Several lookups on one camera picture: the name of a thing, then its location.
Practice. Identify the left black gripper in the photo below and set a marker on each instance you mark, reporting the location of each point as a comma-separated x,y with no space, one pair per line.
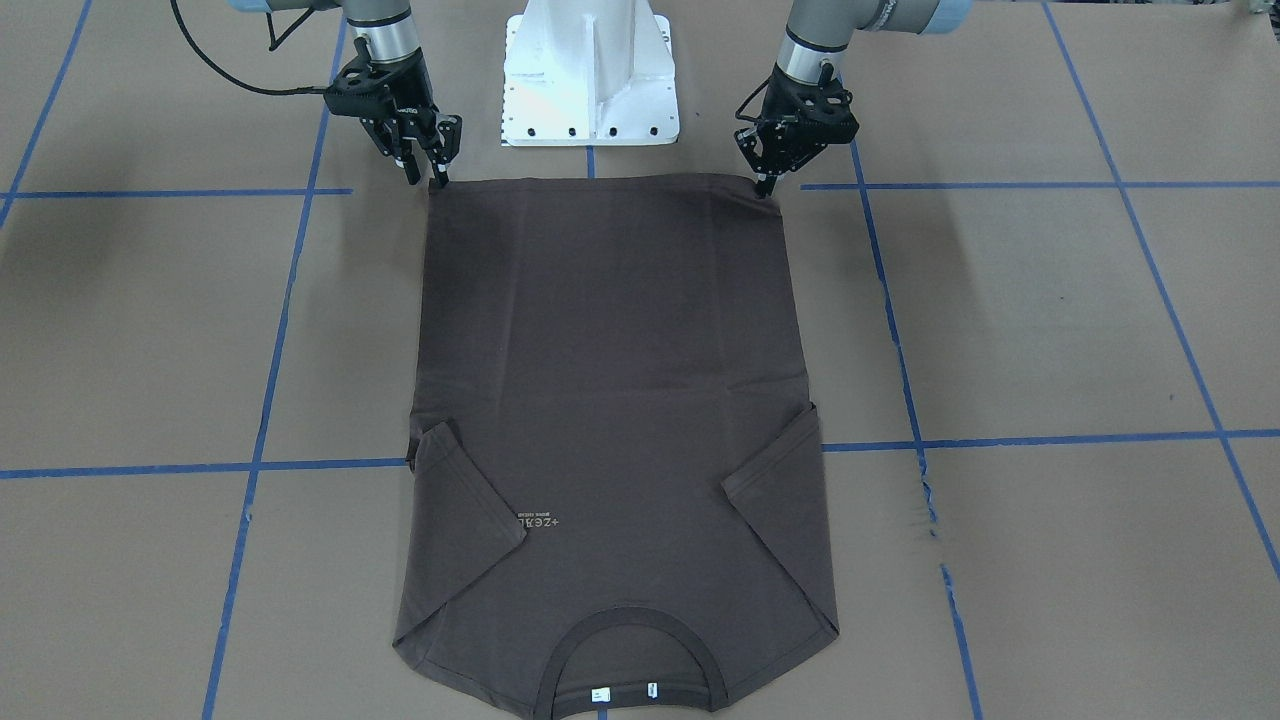
778,105

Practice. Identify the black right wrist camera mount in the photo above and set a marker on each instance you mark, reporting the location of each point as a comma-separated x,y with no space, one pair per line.
368,90

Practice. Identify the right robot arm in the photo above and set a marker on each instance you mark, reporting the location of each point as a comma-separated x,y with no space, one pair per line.
382,31

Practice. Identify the brown t-shirt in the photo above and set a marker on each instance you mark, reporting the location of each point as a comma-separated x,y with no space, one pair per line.
619,495

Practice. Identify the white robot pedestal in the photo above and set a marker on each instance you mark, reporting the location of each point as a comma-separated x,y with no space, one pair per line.
589,73

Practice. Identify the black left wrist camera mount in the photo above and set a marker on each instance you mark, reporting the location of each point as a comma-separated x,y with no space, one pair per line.
784,93

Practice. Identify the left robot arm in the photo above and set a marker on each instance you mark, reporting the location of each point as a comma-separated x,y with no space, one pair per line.
818,31

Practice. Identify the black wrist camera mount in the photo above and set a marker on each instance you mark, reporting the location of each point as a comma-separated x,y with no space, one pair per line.
784,93
368,90

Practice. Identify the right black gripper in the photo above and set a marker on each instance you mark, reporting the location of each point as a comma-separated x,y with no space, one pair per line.
404,96

